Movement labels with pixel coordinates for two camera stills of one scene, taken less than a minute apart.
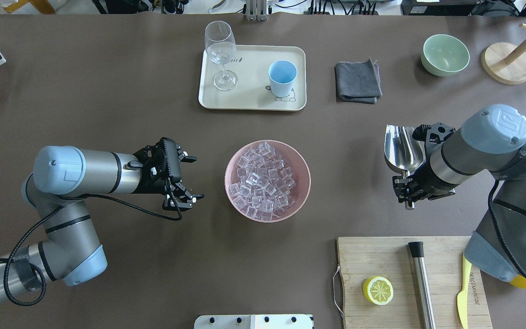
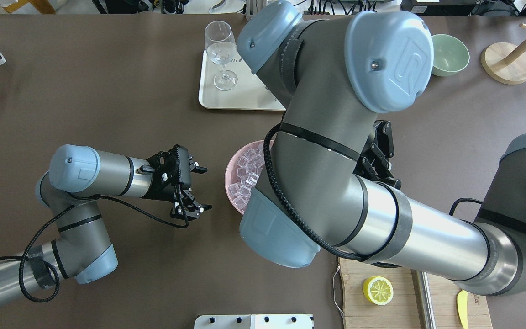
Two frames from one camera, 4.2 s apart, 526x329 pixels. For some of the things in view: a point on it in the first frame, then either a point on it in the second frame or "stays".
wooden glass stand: [507, 64] stays
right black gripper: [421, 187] → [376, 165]
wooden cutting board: [378, 289] stays
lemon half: [378, 290] stays
